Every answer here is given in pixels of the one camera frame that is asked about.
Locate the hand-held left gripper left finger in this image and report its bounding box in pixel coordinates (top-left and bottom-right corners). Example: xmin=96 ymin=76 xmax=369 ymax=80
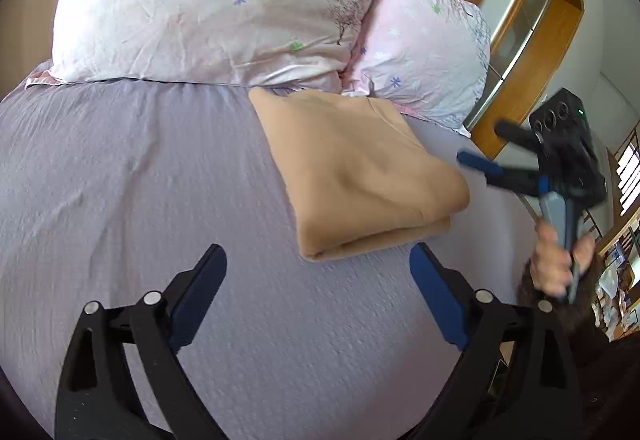
xmin=54 ymin=243 xmax=229 ymax=440

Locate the small floral pillow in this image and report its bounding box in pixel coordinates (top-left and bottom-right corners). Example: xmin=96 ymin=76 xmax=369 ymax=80
xmin=342 ymin=0 xmax=493 ymax=137

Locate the large floral pillow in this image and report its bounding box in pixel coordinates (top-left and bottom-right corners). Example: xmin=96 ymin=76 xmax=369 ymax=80
xmin=25 ymin=0 xmax=383 ymax=91

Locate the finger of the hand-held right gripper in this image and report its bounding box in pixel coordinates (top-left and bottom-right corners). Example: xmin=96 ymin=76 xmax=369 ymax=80
xmin=494 ymin=119 xmax=545 ymax=150
xmin=456 ymin=149 xmax=550 ymax=197

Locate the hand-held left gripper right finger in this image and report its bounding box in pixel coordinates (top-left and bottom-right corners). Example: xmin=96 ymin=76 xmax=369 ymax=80
xmin=409 ymin=243 xmax=584 ymax=440

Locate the person's right hand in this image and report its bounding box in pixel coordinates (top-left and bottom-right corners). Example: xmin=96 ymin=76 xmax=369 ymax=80
xmin=530 ymin=223 xmax=597 ymax=305

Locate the cluttered wooden shelf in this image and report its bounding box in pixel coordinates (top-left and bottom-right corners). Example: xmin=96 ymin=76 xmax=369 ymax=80
xmin=582 ymin=127 xmax=640 ymax=341

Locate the lavender bed sheet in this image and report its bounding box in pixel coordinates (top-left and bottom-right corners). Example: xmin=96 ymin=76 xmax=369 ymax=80
xmin=0 ymin=60 xmax=543 ymax=440

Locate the tan garment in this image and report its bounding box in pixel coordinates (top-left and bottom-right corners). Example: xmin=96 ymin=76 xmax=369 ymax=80
xmin=248 ymin=87 xmax=471 ymax=263

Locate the wooden framed cabinet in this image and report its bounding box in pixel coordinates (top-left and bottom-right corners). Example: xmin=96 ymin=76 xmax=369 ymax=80
xmin=447 ymin=0 xmax=586 ymax=160

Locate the person's right forearm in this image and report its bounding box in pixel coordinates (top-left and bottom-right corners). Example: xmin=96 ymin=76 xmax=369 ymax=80
xmin=515 ymin=257 xmax=640 ymax=440

